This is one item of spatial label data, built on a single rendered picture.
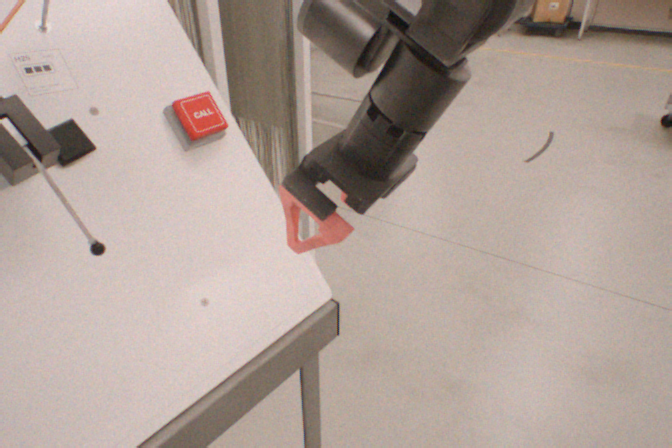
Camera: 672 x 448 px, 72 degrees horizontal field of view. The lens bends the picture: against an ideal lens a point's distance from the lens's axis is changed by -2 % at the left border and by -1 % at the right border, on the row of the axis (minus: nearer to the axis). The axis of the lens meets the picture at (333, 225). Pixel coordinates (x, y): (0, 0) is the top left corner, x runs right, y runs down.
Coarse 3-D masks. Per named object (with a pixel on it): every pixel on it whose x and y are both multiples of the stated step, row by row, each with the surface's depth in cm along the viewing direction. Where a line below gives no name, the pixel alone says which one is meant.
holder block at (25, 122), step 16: (16, 96) 39; (0, 112) 38; (16, 112) 38; (0, 128) 37; (16, 128) 39; (32, 128) 39; (0, 144) 37; (16, 144) 38; (32, 144) 39; (48, 144) 39; (0, 160) 38; (16, 160) 37; (32, 160) 38; (48, 160) 40; (16, 176) 39; (32, 176) 41
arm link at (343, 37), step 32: (320, 0) 33; (352, 0) 32; (384, 0) 30; (416, 0) 32; (448, 0) 26; (480, 0) 25; (320, 32) 34; (352, 32) 32; (416, 32) 29; (448, 32) 27; (352, 64) 34; (448, 64) 29
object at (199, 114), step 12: (192, 96) 55; (204, 96) 56; (180, 108) 54; (192, 108) 54; (204, 108) 55; (216, 108) 56; (180, 120) 54; (192, 120) 54; (204, 120) 55; (216, 120) 56; (192, 132) 54; (204, 132) 55; (216, 132) 56
